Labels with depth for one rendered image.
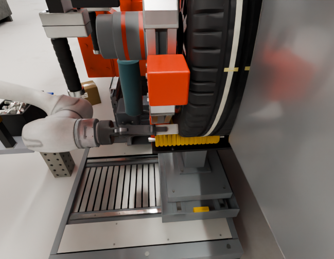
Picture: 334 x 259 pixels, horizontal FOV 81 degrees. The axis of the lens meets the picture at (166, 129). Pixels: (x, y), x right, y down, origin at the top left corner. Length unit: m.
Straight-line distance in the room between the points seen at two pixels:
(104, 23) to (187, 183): 0.73
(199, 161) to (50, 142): 0.66
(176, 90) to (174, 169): 0.70
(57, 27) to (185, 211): 0.82
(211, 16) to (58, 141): 0.48
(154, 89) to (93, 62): 0.88
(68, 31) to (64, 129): 0.25
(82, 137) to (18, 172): 1.05
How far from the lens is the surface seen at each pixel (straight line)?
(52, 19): 0.53
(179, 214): 0.96
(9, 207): 1.45
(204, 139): 0.75
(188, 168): 1.01
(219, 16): 0.39
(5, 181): 1.60
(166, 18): 0.41
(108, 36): 0.64
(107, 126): 0.58
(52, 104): 0.75
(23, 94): 0.78
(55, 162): 1.33
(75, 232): 1.10
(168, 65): 0.37
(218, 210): 0.99
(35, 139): 0.64
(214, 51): 0.39
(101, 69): 1.22
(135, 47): 0.64
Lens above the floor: 1.02
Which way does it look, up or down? 40 degrees down
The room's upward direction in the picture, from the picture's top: straight up
